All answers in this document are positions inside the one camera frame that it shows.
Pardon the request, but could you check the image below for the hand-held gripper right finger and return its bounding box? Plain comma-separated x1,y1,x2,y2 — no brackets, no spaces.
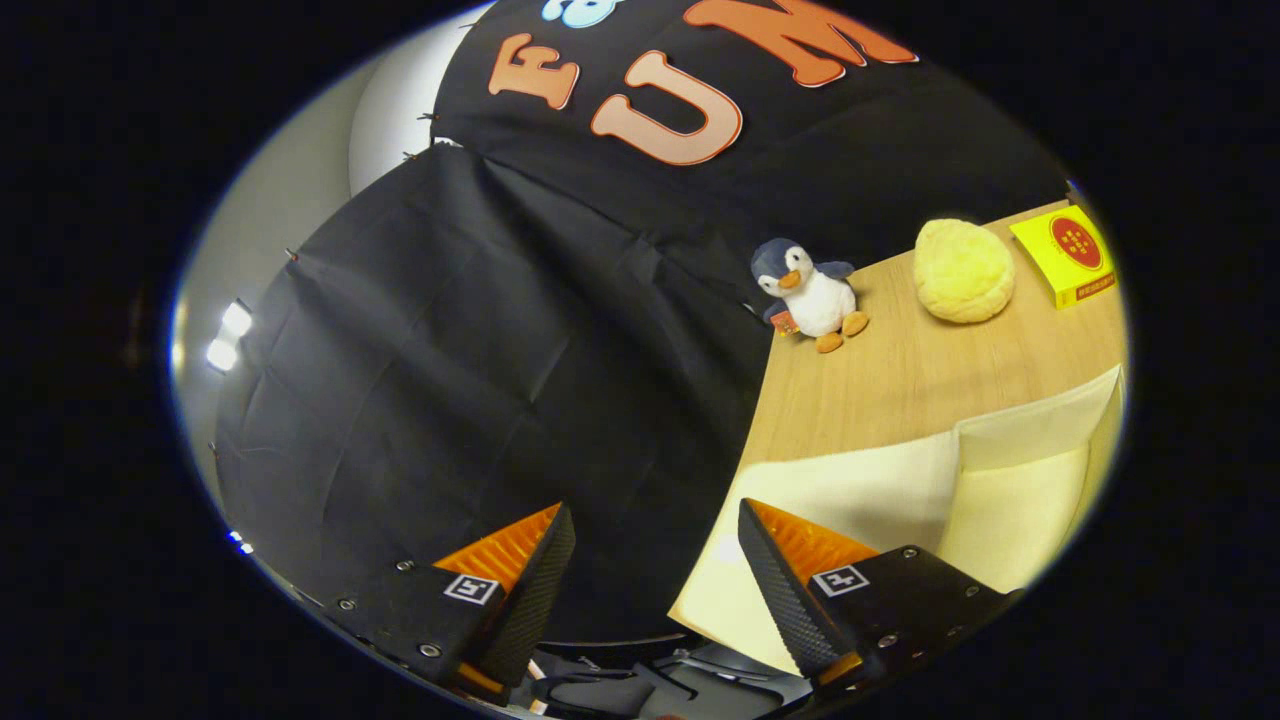
736,497,1023,699

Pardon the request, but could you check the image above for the bright ceiling lamp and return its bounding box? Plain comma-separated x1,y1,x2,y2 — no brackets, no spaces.
204,299,254,374

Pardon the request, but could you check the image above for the yellow plush bun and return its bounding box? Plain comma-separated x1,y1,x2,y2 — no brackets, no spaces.
913,218,1017,324

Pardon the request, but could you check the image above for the yellow book with red circle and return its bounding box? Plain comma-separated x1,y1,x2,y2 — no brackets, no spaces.
1008,204,1117,310

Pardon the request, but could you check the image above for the penguin plush toy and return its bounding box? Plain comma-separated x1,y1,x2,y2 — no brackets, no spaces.
750,238,870,354

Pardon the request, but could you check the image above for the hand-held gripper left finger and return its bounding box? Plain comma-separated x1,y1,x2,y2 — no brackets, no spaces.
320,502,578,706

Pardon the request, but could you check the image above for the cream fabric storage box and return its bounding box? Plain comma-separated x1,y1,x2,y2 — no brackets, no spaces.
667,364,1127,677

